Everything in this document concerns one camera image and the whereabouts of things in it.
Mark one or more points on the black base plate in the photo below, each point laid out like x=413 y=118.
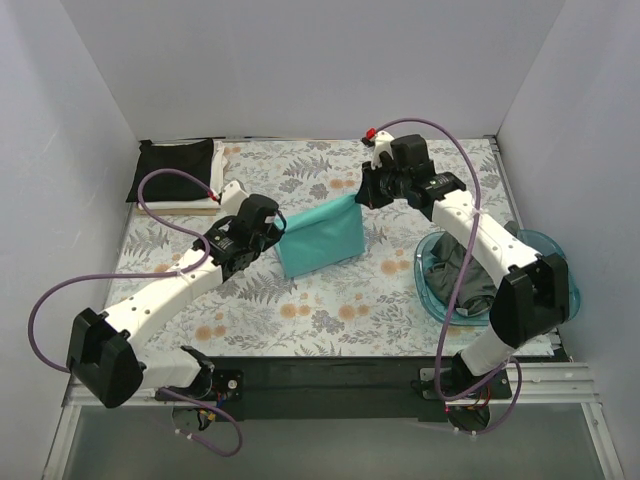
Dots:
x=320 y=387

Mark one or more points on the teal t shirt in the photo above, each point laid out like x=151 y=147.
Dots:
x=322 y=236

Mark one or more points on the blue transparent plastic basket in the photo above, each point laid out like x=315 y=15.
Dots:
x=539 y=241

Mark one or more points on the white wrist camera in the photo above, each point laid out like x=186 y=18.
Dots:
x=380 y=142
x=231 y=196

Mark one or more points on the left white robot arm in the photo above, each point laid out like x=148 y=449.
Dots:
x=107 y=350

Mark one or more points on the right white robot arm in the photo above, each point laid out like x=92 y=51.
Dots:
x=533 y=292

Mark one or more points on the folded beige t shirt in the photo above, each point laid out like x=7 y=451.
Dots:
x=179 y=212

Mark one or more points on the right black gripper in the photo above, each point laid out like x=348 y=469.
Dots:
x=368 y=186

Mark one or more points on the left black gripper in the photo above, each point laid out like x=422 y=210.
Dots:
x=273 y=228

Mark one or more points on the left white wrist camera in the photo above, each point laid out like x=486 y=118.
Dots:
x=231 y=196

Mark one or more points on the dark grey t shirt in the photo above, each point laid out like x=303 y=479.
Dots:
x=477 y=290

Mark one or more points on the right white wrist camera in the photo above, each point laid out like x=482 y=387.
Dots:
x=380 y=142

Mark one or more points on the floral table cloth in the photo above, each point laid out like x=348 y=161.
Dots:
x=365 y=306

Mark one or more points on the folded white t shirt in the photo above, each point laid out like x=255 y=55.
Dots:
x=204 y=160

